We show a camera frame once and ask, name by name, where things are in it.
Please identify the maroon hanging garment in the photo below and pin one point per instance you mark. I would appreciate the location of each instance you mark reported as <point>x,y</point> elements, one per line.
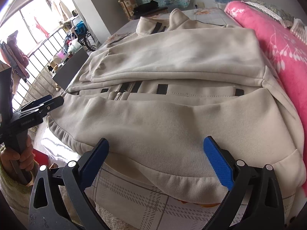
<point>14,57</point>

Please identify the left hand holding gripper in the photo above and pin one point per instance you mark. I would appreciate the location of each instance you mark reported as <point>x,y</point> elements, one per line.
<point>26,159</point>

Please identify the wooden chair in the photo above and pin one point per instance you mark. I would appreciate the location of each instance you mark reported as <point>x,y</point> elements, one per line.
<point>129,5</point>

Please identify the lace trimmed floral pillow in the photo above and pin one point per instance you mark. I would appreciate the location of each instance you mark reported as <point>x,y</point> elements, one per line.
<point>296,26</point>

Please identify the pink floral fleece blanket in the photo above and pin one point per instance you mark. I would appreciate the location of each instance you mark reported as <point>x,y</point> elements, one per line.
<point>268,123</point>

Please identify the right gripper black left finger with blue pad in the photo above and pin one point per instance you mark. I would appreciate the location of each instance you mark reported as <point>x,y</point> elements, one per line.
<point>47,209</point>

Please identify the beige zip jacket black trim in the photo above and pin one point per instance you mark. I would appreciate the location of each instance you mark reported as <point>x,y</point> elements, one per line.
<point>172,105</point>

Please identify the green knit sleeve forearm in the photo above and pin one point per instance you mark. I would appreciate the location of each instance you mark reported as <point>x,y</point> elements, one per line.
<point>18,195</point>

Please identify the black garment on chair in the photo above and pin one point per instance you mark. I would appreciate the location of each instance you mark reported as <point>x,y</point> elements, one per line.
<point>146,7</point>

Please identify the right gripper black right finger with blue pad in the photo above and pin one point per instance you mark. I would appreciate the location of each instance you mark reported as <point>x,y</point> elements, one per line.
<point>253,200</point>

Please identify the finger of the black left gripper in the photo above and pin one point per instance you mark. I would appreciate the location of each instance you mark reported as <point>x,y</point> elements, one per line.
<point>42,105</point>

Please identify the dark grey table top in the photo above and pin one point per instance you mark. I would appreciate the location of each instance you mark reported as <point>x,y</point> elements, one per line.
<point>65,74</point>

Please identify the metal balcony railing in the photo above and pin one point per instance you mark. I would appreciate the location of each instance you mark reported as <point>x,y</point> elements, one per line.
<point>40,82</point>

